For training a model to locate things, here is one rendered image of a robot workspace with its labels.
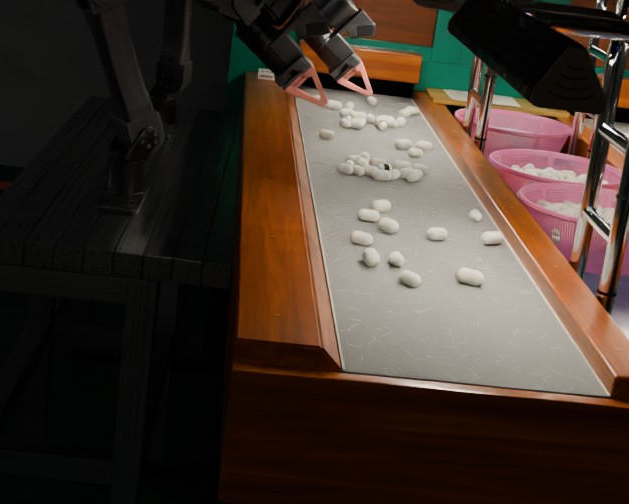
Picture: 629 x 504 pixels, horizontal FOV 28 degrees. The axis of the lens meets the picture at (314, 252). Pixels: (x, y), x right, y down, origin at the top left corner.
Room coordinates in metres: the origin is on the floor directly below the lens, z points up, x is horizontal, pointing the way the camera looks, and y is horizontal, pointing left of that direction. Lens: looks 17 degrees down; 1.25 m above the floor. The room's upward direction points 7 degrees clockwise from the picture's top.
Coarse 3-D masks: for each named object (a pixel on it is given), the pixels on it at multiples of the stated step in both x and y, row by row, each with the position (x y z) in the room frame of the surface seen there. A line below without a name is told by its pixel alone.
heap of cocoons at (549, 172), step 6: (516, 168) 2.43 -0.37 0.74; (522, 168) 2.44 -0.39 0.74; (528, 168) 2.44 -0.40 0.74; (534, 168) 2.48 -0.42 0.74; (546, 168) 2.47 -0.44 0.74; (552, 168) 2.48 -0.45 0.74; (534, 174) 2.39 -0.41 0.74; (540, 174) 2.43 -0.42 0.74; (546, 174) 2.41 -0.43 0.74; (552, 174) 2.41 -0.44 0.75; (558, 174) 2.42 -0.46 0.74; (564, 174) 2.43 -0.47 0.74; (570, 174) 2.44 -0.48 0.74; (522, 180) 2.34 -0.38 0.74; (564, 180) 2.37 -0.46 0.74; (570, 180) 2.39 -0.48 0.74; (576, 180) 2.42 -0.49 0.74; (582, 180) 2.40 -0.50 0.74
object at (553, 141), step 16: (464, 112) 2.88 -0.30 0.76; (496, 112) 2.94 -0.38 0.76; (512, 112) 2.94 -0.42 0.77; (496, 128) 2.69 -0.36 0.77; (512, 128) 2.93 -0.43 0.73; (528, 128) 2.92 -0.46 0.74; (544, 128) 2.90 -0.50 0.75; (560, 128) 2.86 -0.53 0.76; (496, 144) 2.70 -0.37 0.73; (512, 144) 2.69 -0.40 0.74; (528, 144) 2.69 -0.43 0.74; (544, 144) 2.71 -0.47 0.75; (560, 144) 2.75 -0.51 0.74
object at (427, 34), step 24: (312, 0) 3.09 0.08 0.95; (360, 0) 3.10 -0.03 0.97; (384, 0) 3.10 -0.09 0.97; (408, 0) 3.11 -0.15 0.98; (552, 0) 3.12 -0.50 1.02; (576, 0) 3.14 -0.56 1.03; (384, 24) 3.10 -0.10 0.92; (408, 24) 3.11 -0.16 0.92; (432, 24) 3.11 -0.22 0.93; (408, 48) 3.09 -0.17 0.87; (432, 48) 3.10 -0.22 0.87; (456, 48) 3.10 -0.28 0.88; (600, 72) 3.14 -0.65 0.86; (624, 72) 3.14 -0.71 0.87
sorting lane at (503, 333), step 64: (320, 128) 2.59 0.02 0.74; (320, 192) 2.05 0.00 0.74; (384, 192) 2.10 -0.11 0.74; (448, 192) 2.16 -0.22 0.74; (384, 256) 1.72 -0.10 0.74; (448, 256) 1.76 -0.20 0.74; (512, 256) 1.81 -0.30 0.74; (384, 320) 1.45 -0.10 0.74; (448, 320) 1.48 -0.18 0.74; (512, 320) 1.51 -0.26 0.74; (512, 384) 1.29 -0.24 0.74; (576, 384) 1.32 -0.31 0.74
